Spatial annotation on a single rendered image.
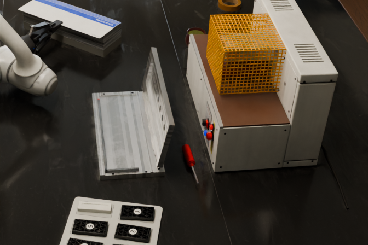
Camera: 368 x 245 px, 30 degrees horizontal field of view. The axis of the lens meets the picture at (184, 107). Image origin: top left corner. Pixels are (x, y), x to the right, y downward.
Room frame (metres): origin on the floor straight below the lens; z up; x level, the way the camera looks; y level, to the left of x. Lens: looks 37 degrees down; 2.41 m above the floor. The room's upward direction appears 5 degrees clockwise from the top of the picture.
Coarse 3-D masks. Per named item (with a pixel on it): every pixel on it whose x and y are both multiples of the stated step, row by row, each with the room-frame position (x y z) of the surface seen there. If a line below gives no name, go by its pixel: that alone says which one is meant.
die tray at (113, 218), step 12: (120, 204) 1.47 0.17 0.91; (132, 204) 1.48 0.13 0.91; (72, 216) 1.41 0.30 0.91; (84, 216) 1.41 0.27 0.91; (96, 216) 1.42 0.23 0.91; (108, 216) 1.42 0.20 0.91; (156, 216) 1.44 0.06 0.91; (108, 228) 1.37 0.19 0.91; (156, 228) 1.39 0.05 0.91; (96, 240) 1.32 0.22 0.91; (108, 240) 1.33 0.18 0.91; (120, 240) 1.33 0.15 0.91; (156, 240) 1.34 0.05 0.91
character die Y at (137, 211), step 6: (126, 210) 1.44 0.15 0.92; (132, 210) 1.44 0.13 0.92; (138, 210) 1.44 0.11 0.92; (144, 210) 1.45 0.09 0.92; (150, 210) 1.45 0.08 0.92; (120, 216) 1.41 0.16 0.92; (126, 216) 1.42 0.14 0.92; (132, 216) 1.42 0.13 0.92; (138, 216) 1.42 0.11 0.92; (144, 216) 1.42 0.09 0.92; (150, 216) 1.43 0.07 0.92
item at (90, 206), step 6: (84, 204) 1.45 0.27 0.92; (90, 204) 1.45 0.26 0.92; (96, 204) 1.46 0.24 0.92; (102, 204) 1.46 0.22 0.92; (108, 204) 1.46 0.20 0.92; (78, 210) 1.43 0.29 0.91; (84, 210) 1.43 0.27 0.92; (90, 210) 1.43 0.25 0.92; (96, 210) 1.43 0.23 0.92; (102, 210) 1.43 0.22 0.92; (108, 210) 1.43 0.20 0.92
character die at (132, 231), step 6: (120, 228) 1.37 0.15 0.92; (126, 228) 1.37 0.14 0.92; (132, 228) 1.37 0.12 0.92; (138, 228) 1.38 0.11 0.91; (144, 228) 1.38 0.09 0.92; (150, 228) 1.38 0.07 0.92; (120, 234) 1.35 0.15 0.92; (126, 234) 1.35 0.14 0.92; (132, 234) 1.35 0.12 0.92; (138, 234) 1.35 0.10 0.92; (144, 234) 1.35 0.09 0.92; (132, 240) 1.33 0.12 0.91; (138, 240) 1.33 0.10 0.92; (144, 240) 1.33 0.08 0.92
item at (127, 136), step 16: (96, 96) 1.99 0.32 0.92; (112, 96) 2.00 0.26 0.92; (128, 96) 2.01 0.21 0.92; (96, 112) 1.90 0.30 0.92; (112, 112) 1.91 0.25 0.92; (128, 112) 1.92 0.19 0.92; (144, 112) 1.92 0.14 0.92; (96, 128) 1.81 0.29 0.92; (112, 128) 1.82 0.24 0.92; (128, 128) 1.83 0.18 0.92; (144, 128) 1.83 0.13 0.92; (96, 144) 1.75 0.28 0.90; (112, 144) 1.74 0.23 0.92; (128, 144) 1.74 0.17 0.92; (144, 144) 1.75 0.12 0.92; (112, 160) 1.66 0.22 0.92; (128, 160) 1.66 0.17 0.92; (144, 160) 1.67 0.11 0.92; (112, 176) 1.59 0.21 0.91; (128, 176) 1.60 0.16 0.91; (144, 176) 1.61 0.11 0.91; (160, 176) 1.62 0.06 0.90
